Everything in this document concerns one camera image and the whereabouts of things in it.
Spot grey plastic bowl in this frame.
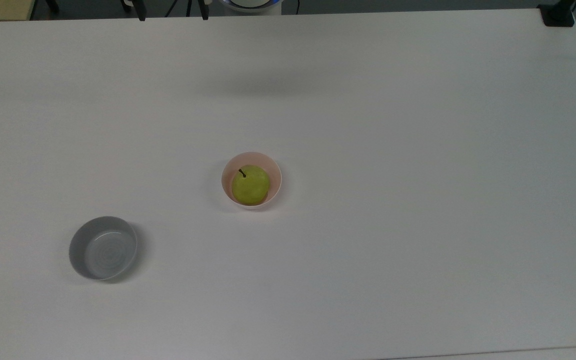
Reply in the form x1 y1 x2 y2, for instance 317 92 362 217
69 216 138 281

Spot pink plastic bowl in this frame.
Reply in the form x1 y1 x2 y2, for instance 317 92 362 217
221 152 283 210

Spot green pear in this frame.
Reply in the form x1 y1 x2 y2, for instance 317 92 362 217
231 165 271 206

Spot black camera stand clamp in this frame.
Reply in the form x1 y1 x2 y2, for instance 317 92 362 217
537 0 576 28

